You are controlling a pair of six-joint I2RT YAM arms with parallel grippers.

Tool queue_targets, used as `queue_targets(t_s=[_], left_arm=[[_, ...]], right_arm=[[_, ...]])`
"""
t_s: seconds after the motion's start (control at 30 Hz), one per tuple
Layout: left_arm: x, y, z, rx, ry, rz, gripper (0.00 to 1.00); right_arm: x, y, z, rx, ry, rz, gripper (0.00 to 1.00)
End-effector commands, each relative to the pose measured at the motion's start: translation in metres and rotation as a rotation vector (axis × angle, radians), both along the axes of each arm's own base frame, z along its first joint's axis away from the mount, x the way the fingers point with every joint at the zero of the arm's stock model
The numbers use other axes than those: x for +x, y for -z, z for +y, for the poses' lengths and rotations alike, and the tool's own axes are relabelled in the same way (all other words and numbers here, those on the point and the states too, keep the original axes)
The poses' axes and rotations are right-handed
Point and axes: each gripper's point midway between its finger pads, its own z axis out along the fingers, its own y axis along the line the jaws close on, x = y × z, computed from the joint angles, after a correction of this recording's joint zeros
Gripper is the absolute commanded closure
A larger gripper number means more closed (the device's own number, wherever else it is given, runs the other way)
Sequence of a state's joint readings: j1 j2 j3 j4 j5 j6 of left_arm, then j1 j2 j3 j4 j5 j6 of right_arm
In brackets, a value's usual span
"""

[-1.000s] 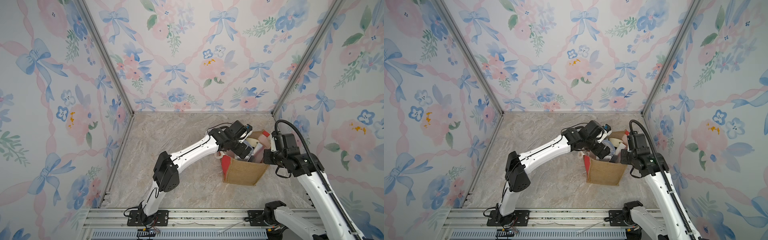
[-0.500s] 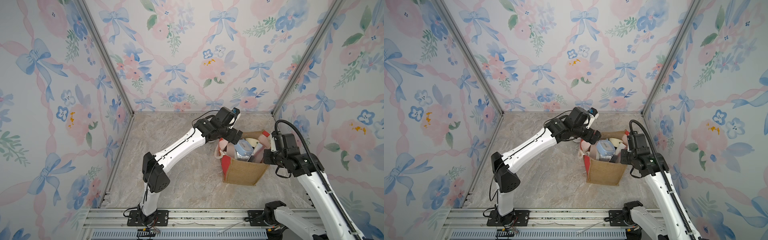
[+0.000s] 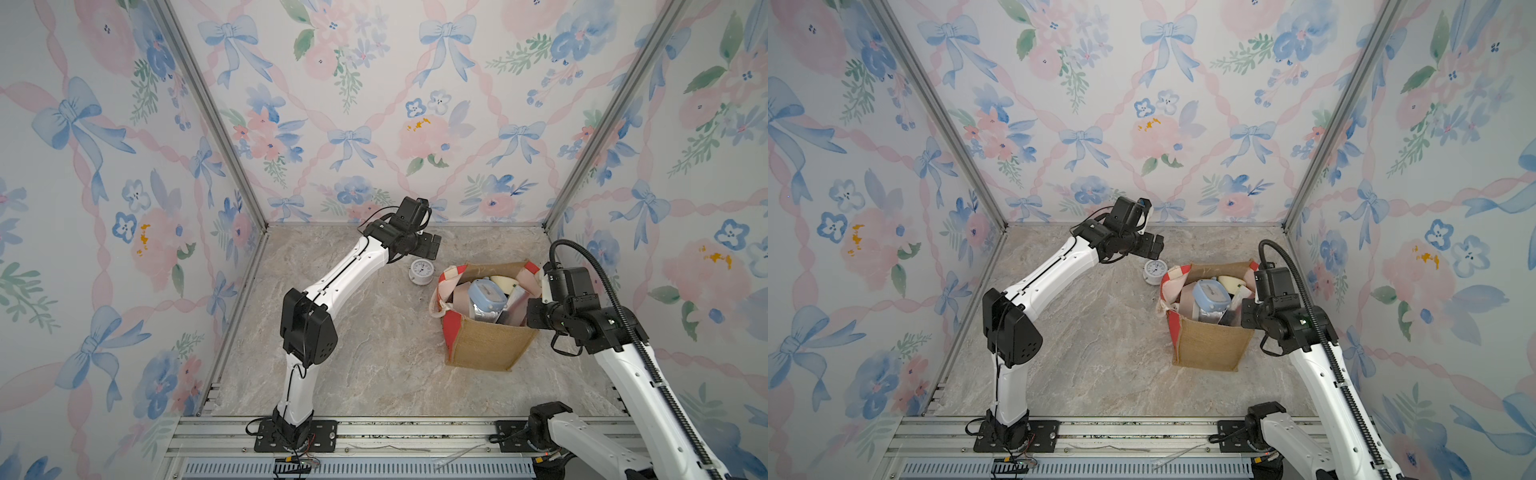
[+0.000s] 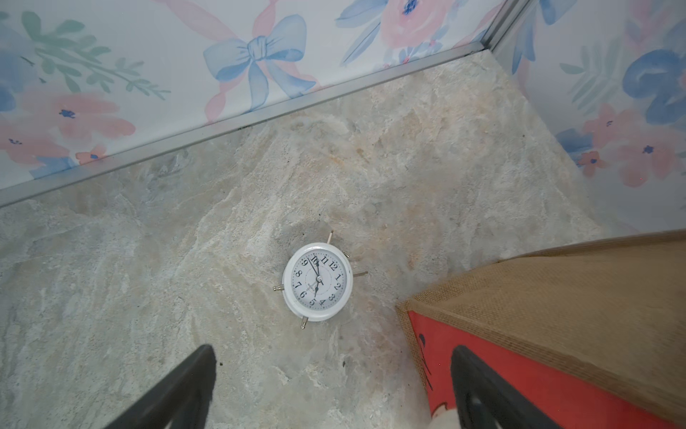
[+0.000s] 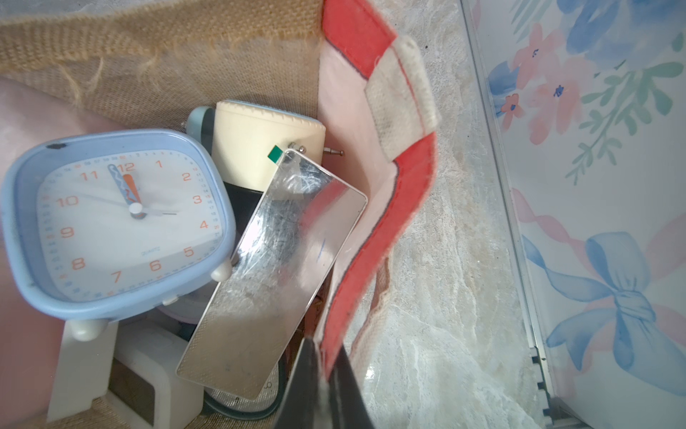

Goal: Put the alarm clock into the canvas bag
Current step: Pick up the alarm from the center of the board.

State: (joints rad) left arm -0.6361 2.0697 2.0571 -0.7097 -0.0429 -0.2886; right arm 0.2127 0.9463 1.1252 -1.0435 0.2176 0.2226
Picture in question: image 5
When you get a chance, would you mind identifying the pink round alarm clock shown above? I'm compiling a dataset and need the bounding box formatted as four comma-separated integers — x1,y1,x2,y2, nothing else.
158,282,218,325

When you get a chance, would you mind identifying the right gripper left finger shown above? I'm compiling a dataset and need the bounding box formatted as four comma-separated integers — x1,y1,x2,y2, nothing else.
273,338,320,429

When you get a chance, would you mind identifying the blue twin-bell clock beige base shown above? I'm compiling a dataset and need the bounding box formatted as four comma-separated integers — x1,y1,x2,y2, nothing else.
186,100,326,192

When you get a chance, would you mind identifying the grey mirror clock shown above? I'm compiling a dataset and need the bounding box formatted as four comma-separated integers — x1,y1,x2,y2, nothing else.
177,149,367,400

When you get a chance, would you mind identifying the black twin-bell alarm clock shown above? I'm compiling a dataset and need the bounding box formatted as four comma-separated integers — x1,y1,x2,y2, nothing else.
224,182,263,242

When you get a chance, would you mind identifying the dark green triangular clock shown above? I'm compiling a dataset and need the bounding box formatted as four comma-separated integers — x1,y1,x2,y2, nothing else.
201,356,288,421

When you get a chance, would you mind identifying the grey panel clock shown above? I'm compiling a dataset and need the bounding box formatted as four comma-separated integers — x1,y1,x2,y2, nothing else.
46,319,119,423

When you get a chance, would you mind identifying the white digital clock front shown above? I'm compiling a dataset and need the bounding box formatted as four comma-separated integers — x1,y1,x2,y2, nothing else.
105,320,204,428

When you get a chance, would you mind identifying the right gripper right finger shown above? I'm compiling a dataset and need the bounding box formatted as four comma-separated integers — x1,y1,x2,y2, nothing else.
329,348,374,429

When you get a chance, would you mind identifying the blue square alarm clock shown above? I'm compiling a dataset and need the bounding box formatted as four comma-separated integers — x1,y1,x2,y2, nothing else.
1,129,236,341

